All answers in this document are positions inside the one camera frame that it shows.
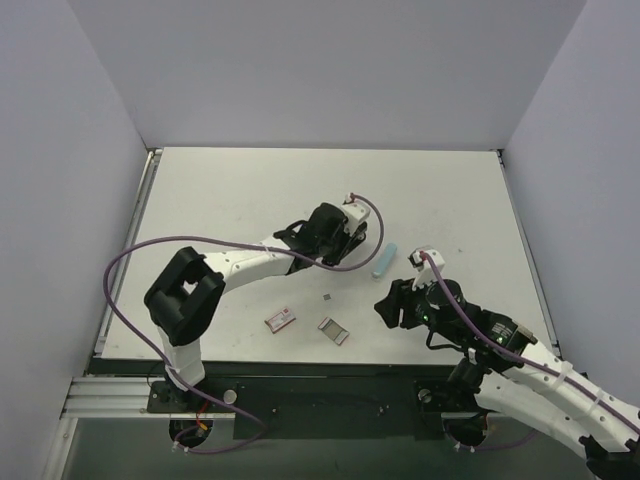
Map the light blue white stapler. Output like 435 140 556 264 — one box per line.
371 243 397 280

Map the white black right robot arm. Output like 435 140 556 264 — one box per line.
374 280 639 479

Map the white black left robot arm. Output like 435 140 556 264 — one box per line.
144 199 371 412

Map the red white staple box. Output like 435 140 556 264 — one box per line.
264 307 296 334

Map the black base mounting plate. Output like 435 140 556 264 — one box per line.
89 357 571 444

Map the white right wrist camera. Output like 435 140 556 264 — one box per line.
408 246 446 291

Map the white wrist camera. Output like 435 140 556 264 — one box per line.
408 246 446 291
339 193 371 236

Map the black looped cable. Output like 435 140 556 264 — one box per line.
423 327 471 354

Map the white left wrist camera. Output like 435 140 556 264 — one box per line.
339 193 371 236

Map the aluminium frame rail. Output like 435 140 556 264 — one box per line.
59 375 156 419

